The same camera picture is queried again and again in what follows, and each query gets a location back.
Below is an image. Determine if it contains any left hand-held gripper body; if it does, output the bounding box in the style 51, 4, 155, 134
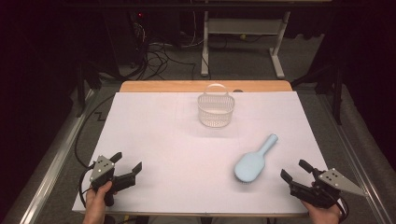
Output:
89, 155, 137, 207

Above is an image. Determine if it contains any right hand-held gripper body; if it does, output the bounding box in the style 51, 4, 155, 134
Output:
289, 167, 369, 210

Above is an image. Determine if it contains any light blue hairbrush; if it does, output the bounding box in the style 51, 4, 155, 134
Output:
233, 133, 279, 185

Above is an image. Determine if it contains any white plastic slatted basket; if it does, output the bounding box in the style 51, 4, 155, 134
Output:
197, 83, 236, 129

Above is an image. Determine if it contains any person's right hand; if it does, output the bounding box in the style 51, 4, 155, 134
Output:
301, 200, 344, 224

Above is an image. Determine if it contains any person's left hand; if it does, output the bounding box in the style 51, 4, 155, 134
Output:
82, 180, 114, 224

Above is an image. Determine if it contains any white table cover sheet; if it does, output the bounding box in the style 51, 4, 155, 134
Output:
72, 91, 347, 217

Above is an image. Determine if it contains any black metal stand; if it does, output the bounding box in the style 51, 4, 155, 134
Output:
290, 61, 346, 126
74, 58, 105, 119

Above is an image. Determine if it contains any dark equipment with red light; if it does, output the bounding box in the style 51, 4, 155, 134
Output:
102, 8, 151, 69

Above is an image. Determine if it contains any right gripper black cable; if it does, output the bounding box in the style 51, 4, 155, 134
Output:
330, 189, 350, 224

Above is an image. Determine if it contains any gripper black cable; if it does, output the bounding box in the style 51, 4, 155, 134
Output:
78, 163, 96, 209
330, 189, 350, 224

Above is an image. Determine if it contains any aluminium floor rail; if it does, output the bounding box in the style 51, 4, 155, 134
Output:
3, 89, 98, 224
317, 92, 396, 224

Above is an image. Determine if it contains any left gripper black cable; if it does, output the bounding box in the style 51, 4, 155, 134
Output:
78, 163, 96, 209

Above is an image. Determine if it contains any tangle of black floor cables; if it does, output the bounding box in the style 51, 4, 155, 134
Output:
130, 39, 198, 81

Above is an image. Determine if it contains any white metal desk frame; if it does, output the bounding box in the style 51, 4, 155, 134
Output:
200, 0, 292, 79

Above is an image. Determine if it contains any white floor cable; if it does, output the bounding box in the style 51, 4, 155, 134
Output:
180, 9, 204, 49

